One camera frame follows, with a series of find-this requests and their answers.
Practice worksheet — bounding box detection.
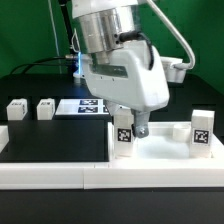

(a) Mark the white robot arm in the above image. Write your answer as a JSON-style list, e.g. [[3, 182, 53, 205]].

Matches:
[[72, 0, 169, 138]]

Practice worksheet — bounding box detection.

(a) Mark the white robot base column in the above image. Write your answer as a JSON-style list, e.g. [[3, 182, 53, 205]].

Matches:
[[73, 53, 86, 85]]

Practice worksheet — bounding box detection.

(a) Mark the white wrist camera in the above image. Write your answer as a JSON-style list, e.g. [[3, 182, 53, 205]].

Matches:
[[160, 57, 186, 83]]

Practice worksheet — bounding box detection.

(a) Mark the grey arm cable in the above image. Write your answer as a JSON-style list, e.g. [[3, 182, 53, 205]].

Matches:
[[145, 0, 196, 70]]

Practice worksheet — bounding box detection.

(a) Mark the white base tag plate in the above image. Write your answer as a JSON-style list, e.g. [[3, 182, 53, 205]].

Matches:
[[56, 99, 108, 115]]

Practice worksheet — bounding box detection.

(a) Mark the white square tabletop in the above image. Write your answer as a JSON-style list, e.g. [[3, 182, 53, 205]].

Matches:
[[108, 122, 224, 161]]

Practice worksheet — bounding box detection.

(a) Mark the white U-shaped obstacle fence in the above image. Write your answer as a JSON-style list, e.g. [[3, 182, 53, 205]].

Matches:
[[0, 125, 224, 190]]

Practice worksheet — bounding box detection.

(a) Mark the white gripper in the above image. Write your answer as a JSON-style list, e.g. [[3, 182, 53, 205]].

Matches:
[[82, 48, 169, 138]]

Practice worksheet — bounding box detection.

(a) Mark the black cable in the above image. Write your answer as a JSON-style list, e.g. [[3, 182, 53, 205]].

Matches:
[[9, 55, 80, 76]]

